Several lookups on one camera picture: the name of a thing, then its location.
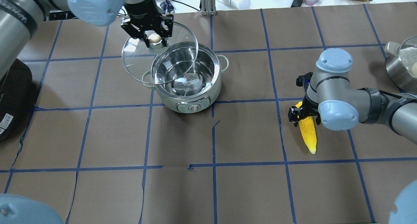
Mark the glass pot lid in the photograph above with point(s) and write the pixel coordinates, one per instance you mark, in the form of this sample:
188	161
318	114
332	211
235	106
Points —
156	54

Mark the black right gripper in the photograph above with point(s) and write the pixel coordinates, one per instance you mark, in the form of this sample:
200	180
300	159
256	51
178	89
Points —
309	109

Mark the yellow corn cob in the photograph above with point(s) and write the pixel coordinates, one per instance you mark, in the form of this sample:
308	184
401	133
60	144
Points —
308	133

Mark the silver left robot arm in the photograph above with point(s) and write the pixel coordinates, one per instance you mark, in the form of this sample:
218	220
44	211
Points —
20	20

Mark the steel pot with food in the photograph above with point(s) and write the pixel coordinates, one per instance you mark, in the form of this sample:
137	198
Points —
401	64

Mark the white light bulb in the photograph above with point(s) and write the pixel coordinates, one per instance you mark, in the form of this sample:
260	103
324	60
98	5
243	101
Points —
238	4

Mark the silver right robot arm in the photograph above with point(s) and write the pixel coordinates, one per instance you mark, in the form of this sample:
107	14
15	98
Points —
329	95

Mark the dark brown rice cooker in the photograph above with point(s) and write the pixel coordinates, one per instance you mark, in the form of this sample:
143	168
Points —
15	86

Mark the aluminium frame post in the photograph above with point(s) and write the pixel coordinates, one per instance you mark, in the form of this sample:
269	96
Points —
208	7

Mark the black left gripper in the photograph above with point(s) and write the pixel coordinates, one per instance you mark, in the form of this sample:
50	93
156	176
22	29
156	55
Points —
140	8

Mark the pale green electric pot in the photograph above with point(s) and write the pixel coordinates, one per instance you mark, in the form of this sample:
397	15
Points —
187	77

